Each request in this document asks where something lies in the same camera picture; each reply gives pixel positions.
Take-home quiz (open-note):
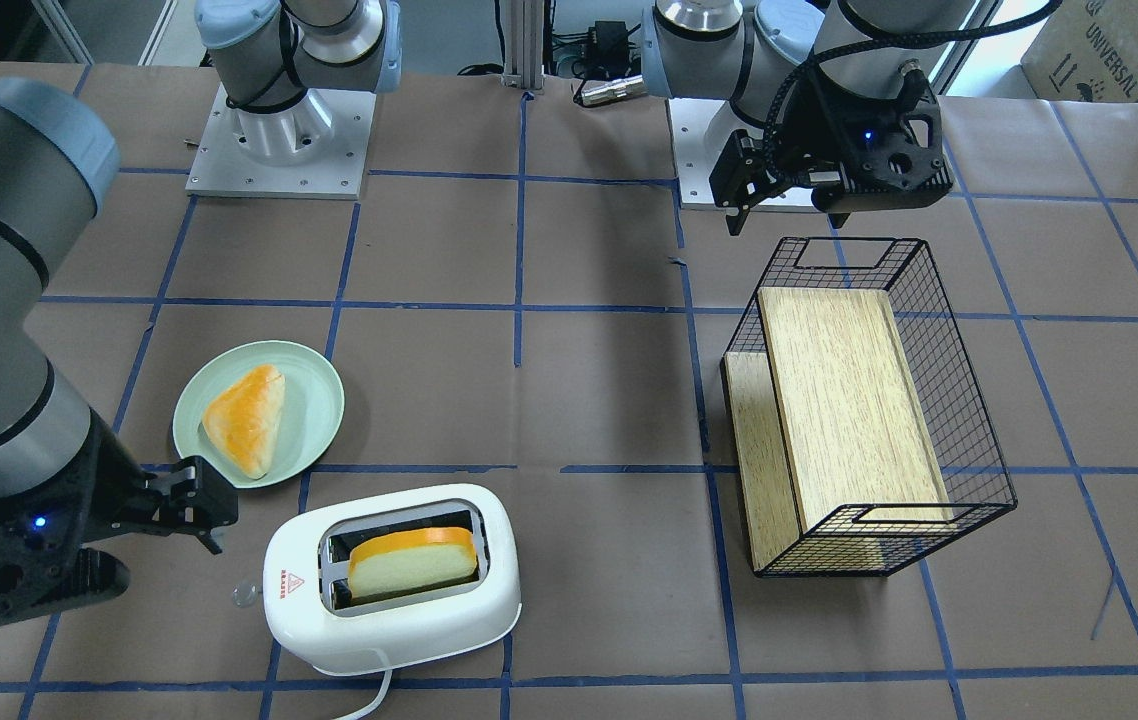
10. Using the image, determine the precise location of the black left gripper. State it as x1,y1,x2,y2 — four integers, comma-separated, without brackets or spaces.
709,61,915,237

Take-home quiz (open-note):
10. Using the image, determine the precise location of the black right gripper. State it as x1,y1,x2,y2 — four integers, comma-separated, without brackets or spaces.
28,409,239,555

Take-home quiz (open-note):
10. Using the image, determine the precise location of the white toaster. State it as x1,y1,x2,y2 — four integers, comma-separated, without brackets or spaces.
263,485,522,676

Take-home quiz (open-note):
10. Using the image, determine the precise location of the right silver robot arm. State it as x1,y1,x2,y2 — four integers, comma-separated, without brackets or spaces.
0,1,403,557

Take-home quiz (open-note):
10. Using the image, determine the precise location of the bread slice in toaster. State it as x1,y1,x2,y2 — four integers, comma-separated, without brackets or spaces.
348,527,479,601

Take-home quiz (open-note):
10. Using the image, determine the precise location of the triangular bread on plate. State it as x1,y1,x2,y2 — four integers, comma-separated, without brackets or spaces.
200,363,286,479

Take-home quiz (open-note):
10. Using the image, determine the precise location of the light green plate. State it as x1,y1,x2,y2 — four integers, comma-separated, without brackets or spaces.
172,341,345,489

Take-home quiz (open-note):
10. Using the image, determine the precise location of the cardboard box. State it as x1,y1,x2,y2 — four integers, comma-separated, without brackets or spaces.
1021,1,1138,102

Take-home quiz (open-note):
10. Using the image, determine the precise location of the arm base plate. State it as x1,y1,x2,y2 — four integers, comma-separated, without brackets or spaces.
185,88,377,200
667,98,830,212

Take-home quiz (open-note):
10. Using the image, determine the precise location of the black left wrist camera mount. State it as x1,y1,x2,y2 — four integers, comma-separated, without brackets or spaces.
811,88,954,227

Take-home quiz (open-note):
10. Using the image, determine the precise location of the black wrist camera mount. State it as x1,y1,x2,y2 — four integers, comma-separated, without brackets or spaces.
811,88,954,227
0,479,130,626

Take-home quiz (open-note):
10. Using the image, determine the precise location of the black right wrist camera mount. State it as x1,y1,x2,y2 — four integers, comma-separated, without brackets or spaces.
0,479,130,626

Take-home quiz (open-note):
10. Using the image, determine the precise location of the white toaster power cord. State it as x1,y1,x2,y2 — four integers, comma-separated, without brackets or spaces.
333,668,396,720

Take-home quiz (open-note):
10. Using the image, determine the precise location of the aluminium frame post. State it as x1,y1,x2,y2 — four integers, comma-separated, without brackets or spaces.
498,0,551,96

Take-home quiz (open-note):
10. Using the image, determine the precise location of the black wire basket shelf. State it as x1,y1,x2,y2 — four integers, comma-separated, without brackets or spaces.
723,237,1019,578

